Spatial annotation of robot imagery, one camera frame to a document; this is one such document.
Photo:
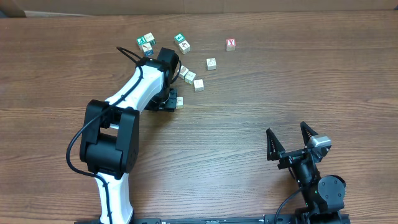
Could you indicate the wooden block red picture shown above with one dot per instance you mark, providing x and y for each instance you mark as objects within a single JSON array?
[{"x": 182, "y": 72}]

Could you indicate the small wooden picture block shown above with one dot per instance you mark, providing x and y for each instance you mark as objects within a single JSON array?
[{"x": 179, "y": 103}]

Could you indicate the plain wooden block right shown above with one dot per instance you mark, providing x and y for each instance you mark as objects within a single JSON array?
[{"x": 211, "y": 63}]

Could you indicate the wooden block front right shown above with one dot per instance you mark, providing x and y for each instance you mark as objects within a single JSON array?
[{"x": 198, "y": 85}]

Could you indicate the wooden block pencil picture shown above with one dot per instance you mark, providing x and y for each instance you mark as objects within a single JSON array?
[{"x": 147, "y": 49}]

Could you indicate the wooden block number side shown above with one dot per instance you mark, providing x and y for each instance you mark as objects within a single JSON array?
[{"x": 150, "y": 38}]

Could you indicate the green letter wooden block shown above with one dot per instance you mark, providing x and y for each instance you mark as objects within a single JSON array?
[{"x": 141, "y": 41}]

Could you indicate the red letter Y block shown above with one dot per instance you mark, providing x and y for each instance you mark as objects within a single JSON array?
[{"x": 230, "y": 44}]

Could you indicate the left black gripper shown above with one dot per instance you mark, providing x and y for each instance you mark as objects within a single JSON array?
[{"x": 170, "y": 103}]

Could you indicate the green number four block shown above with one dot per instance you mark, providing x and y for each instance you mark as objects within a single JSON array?
[{"x": 179, "y": 38}]

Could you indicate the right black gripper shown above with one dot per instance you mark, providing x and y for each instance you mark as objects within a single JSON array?
[{"x": 277, "y": 152}]

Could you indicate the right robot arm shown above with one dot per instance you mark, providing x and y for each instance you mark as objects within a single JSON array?
[{"x": 323, "y": 196}]

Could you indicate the wooden block text top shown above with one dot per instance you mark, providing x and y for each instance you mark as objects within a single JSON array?
[{"x": 190, "y": 77}]

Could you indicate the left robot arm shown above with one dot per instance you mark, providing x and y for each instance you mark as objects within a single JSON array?
[{"x": 110, "y": 133}]

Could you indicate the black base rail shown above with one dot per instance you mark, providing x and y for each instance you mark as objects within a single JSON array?
[{"x": 266, "y": 219}]

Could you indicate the wooden block brown picture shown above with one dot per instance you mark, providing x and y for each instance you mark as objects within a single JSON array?
[{"x": 184, "y": 47}]

